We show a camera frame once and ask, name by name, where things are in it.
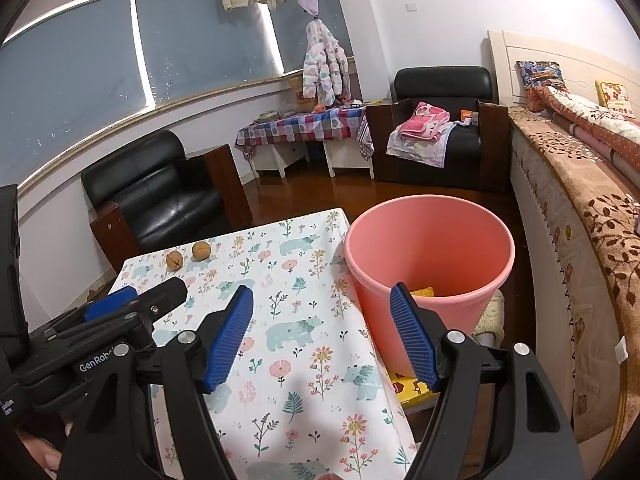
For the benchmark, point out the book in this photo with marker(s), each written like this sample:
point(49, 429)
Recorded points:
point(267, 115)

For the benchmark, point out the white patterned sheet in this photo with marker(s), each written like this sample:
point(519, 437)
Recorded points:
point(415, 152)

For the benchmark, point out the pink folded clothes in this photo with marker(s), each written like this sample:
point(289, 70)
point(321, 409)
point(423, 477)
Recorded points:
point(422, 120)

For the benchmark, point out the large curved window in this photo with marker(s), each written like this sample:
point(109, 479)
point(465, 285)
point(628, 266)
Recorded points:
point(75, 70)

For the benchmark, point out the colourful printed pillow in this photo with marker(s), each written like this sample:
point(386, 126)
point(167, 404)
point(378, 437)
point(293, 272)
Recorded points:
point(540, 75)

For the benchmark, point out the person's left hand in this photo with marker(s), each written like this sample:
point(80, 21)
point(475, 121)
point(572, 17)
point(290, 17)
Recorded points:
point(45, 455)

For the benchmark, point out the white side table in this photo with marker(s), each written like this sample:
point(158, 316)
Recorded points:
point(345, 155)

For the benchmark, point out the checked tablecloth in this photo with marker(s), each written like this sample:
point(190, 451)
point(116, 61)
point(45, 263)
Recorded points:
point(300, 127)

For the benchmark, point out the brown nut with cross mark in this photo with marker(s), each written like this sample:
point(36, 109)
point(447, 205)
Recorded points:
point(175, 261)

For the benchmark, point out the black leather armchair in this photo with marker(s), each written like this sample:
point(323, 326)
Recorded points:
point(440, 82)
point(160, 195)

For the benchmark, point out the woven basket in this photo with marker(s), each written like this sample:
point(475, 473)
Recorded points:
point(295, 92)

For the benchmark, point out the cream bed headboard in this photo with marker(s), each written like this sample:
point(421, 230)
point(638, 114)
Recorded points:
point(575, 55)

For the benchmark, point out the brown round nut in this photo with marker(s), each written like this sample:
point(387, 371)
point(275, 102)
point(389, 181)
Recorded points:
point(200, 250)

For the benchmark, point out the small orange box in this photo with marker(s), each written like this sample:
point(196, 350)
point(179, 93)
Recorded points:
point(468, 117)

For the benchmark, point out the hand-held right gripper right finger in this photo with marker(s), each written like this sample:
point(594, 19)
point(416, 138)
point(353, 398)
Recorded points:
point(415, 340)

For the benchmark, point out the bed with brown lace cover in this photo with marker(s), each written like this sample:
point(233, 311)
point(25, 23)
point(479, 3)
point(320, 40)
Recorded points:
point(575, 210)

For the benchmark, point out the orange dotted quilt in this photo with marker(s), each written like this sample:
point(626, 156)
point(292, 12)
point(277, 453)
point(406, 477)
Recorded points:
point(590, 120)

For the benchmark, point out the beige fluffy slipper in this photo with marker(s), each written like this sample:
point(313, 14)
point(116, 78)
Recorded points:
point(490, 315)

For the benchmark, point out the pink plastic bucket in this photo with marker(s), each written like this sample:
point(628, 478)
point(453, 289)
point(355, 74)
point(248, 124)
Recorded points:
point(425, 250)

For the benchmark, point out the floral tablecloth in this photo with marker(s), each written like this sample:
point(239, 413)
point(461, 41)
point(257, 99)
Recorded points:
point(300, 280)

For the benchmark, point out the patterned puffy jacket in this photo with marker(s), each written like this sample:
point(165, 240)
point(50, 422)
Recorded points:
point(320, 65)

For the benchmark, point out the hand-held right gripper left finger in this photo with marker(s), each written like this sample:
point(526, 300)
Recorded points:
point(227, 340)

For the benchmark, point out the yellow floral cushion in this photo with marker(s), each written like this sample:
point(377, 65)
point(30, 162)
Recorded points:
point(615, 97)

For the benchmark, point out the yellow patterned box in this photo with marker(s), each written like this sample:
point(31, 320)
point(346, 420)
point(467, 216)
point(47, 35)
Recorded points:
point(410, 387)

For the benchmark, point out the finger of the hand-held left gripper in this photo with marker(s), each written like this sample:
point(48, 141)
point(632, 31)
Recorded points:
point(165, 296)
point(110, 302)

